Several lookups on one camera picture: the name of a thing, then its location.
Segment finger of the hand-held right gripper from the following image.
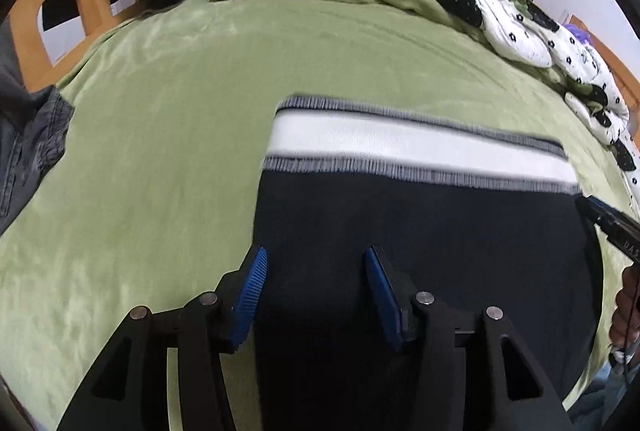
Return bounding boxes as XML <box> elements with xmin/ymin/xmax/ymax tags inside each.
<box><xmin>574</xmin><ymin>195</ymin><xmax>620</xmax><ymax>228</ymax></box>

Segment person's right hand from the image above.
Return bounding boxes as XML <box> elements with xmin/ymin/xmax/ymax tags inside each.
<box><xmin>609</xmin><ymin>262</ymin><xmax>640</xmax><ymax>353</ymax></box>

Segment purple item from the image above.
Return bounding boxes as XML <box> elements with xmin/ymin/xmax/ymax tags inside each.
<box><xmin>564</xmin><ymin>23</ymin><xmax>597</xmax><ymax>48</ymax></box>

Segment black pants with white stripe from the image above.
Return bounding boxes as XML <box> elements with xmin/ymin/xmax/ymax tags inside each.
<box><xmin>252</xmin><ymin>95</ymin><xmax>607</xmax><ymax>431</ymax></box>

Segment grey jacket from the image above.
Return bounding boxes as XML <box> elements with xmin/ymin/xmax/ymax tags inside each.
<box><xmin>0</xmin><ymin>18</ymin><xmax>76</xmax><ymax>237</ymax></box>

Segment green bed blanket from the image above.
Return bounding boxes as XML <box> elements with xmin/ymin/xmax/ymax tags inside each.
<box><xmin>0</xmin><ymin>0</ymin><xmax>640</xmax><ymax>431</ymax></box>

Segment person's blue jeans leg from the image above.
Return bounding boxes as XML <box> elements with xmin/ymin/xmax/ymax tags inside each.
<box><xmin>564</xmin><ymin>358</ymin><xmax>633</xmax><ymax>423</ymax></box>

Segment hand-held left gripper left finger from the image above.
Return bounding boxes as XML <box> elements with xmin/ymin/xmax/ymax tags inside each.
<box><xmin>57</xmin><ymin>245</ymin><xmax>269</xmax><ymax>431</ymax></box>

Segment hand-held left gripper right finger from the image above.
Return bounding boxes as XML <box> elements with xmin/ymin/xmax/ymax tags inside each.
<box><xmin>363</xmin><ymin>245</ymin><xmax>576</xmax><ymax>431</ymax></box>

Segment wooden furniture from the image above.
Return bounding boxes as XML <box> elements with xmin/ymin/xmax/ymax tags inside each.
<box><xmin>569</xmin><ymin>15</ymin><xmax>640</xmax><ymax>136</ymax></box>

